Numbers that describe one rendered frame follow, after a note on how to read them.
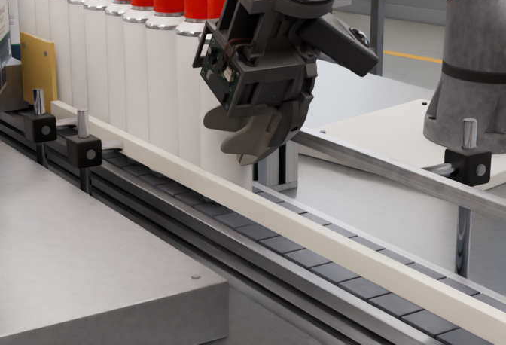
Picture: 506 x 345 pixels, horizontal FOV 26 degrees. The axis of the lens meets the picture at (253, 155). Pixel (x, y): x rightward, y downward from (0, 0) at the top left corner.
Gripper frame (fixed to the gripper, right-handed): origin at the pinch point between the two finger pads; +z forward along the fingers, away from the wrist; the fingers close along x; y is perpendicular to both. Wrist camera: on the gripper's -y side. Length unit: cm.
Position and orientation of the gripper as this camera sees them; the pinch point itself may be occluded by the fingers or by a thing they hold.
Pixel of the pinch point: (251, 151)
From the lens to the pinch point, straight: 104.0
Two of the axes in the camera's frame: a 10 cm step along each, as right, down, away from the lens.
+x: 4.7, 6.8, -5.6
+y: -8.4, 1.5, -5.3
